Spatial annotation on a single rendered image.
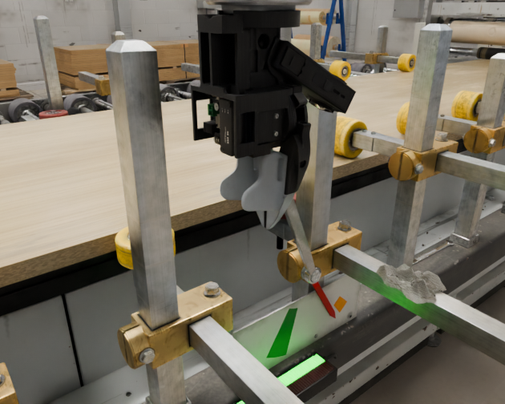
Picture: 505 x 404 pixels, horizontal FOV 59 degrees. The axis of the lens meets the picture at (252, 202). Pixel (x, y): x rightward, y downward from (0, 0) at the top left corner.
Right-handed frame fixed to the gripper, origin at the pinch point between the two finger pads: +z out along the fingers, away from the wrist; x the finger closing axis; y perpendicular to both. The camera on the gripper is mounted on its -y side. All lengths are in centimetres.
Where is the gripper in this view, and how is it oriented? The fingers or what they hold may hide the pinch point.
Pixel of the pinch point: (272, 214)
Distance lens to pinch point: 47.1
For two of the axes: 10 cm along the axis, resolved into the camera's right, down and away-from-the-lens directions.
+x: 6.1, 3.2, -7.2
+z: 0.0, 9.1, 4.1
